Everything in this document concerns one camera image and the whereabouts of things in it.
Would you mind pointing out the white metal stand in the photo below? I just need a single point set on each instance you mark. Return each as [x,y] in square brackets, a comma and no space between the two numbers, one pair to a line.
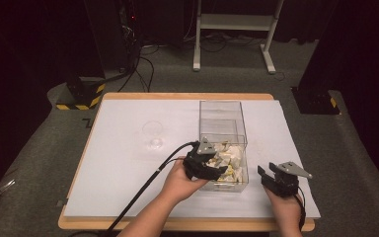
[237,22]

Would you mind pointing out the person's left hand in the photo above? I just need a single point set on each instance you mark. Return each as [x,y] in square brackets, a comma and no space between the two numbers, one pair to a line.
[179,184]

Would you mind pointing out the white board mat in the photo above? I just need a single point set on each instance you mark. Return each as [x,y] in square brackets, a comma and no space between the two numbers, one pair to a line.
[118,171]

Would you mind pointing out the shiny clear wrapper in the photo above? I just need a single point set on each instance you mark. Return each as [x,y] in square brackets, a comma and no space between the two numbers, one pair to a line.
[5,187]

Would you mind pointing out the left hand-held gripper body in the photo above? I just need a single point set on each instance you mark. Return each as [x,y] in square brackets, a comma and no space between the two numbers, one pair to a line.
[195,163]

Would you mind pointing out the black yellow striped stand base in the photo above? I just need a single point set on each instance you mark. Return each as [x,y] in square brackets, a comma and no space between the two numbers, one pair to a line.
[85,95]

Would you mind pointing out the pile of white yellow packets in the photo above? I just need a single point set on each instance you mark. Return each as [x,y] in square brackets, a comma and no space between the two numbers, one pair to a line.
[232,161]

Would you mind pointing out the black equipment rack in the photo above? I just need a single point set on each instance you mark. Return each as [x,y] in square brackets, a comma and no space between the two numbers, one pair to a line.
[112,33]

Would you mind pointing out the person's right hand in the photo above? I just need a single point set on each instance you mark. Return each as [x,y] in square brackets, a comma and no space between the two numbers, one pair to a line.
[288,207]

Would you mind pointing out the grey tape piece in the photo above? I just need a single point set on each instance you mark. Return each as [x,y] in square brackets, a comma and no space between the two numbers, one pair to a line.
[61,202]

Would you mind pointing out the clear plastic cup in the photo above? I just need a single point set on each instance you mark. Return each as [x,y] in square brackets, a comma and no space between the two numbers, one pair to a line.
[153,135]

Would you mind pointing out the wooden table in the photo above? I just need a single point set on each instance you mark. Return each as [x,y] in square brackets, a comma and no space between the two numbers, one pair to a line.
[210,224]

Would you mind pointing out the clear plastic drawer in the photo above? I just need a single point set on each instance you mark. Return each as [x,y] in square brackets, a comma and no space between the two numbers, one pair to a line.
[233,186]

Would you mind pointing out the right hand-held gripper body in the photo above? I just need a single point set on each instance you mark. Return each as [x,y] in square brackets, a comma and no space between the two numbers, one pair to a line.
[284,184]

